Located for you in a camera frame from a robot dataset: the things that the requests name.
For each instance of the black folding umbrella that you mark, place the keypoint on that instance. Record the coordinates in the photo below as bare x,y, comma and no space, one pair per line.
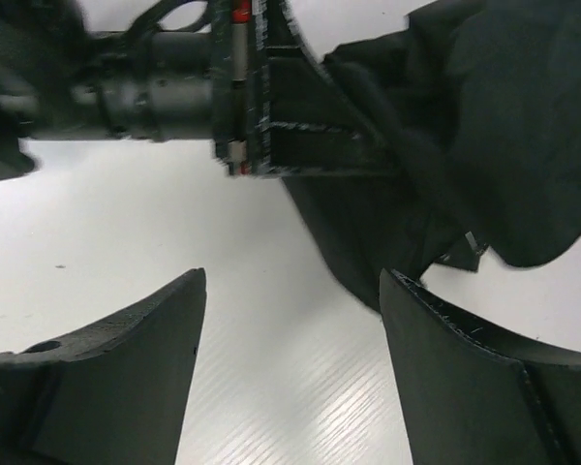
480,106

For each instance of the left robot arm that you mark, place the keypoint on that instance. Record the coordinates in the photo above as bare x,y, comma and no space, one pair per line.
59,81

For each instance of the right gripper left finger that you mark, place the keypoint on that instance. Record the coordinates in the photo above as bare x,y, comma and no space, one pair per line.
112,392

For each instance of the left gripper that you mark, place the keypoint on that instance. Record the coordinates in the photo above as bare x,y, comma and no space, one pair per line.
275,108

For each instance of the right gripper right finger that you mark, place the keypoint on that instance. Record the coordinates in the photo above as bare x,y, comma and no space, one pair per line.
473,392

